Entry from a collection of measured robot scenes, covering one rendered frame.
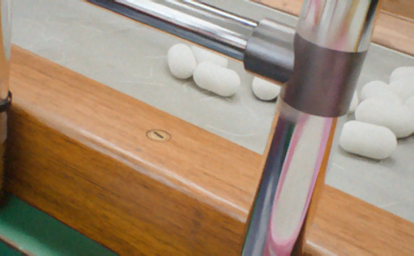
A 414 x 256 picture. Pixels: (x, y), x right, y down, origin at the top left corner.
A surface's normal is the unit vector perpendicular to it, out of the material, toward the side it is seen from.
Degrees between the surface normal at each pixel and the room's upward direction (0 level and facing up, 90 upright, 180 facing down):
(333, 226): 0
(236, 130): 0
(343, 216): 0
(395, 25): 45
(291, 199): 90
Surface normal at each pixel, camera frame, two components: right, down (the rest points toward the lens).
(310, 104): -0.37, 0.37
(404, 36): -0.23, -0.39
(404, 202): 0.18, -0.87
